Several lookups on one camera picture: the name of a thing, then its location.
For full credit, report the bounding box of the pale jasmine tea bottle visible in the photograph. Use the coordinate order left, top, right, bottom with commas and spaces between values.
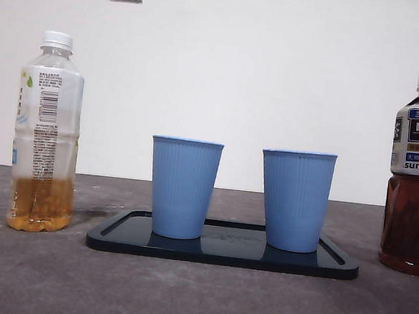
2, 28, 92, 237

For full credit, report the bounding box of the dark rectangular tray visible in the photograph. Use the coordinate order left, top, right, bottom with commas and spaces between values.
84, 204, 363, 281

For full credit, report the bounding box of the blue ribbed plastic cup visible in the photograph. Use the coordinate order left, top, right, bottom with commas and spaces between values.
142, 134, 225, 244
252, 145, 338, 257

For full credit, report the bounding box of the dark oolong tea bottle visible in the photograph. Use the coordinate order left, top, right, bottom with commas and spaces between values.
376, 66, 419, 277

